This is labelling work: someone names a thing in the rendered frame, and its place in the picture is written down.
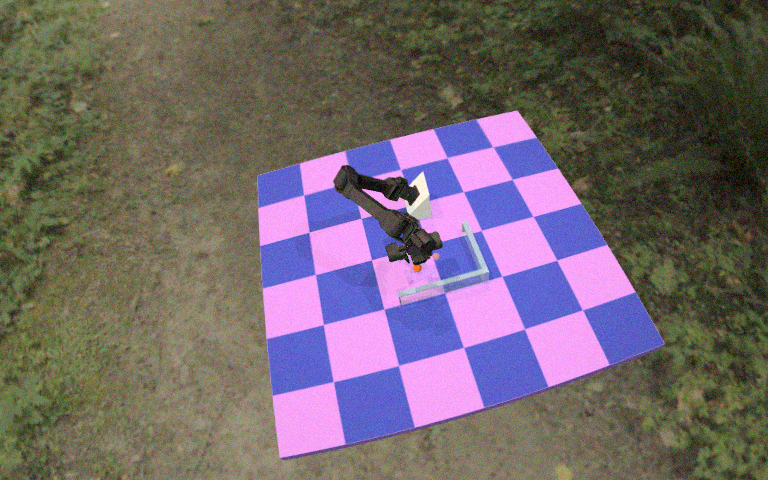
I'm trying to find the low clear corner walls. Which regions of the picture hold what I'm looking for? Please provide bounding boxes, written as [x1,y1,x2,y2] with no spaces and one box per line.
[400,224,489,305]

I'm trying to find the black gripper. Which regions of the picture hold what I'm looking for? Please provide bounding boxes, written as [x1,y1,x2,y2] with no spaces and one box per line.
[385,231,443,264]

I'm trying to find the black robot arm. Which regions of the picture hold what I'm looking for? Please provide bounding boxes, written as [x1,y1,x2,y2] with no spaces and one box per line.
[333,165,437,266]

